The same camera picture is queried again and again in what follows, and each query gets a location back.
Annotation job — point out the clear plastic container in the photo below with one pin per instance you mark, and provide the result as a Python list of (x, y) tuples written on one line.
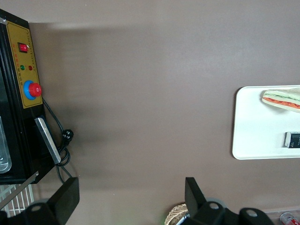
[(4, 161)]

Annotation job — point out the small black snack box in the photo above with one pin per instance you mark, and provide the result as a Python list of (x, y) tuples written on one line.
[(294, 140)]

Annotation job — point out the beige plastic tray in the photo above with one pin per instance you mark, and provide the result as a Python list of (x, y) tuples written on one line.
[(257, 131)]

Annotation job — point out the red cola bottle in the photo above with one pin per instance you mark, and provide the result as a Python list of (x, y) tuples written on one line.
[(289, 219)]

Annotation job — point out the silver foil tray stack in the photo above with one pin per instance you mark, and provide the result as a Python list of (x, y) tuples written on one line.
[(185, 215)]

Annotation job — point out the black sealing machine yellow panel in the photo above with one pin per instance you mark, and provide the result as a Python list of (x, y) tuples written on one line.
[(23, 140)]

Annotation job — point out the wicker basket with foil trays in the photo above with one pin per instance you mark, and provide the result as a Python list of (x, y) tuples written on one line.
[(174, 213)]

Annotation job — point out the wrapped triangle sandwich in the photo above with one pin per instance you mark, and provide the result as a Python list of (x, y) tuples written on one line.
[(281, 99)]

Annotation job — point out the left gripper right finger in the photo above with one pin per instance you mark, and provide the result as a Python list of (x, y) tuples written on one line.
[(197, 206)]

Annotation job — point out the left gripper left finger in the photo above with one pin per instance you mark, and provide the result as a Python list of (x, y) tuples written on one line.
[(66, 197)]

